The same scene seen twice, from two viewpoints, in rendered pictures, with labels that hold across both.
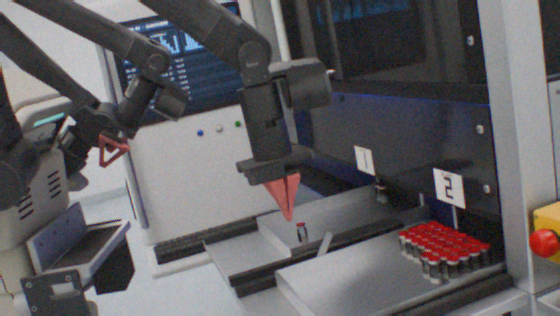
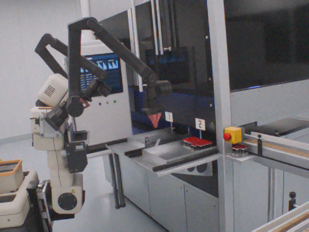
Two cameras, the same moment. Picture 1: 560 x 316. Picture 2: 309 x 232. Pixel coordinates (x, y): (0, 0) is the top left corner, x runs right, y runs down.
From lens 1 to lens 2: 0.84 m
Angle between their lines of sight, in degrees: 12
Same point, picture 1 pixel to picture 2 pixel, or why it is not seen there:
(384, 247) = (177, 145)
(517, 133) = (221, 106)
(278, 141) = (155, 103)
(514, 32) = (221, 78)
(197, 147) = (98, 109)
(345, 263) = (164, 149)
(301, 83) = (163, 87)
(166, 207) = not seen: hidden behind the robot
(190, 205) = (93, 133)
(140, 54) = (97, 72)
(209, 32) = (142, 71)
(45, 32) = not seen: outside the picture
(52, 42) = not seen: outside the picture
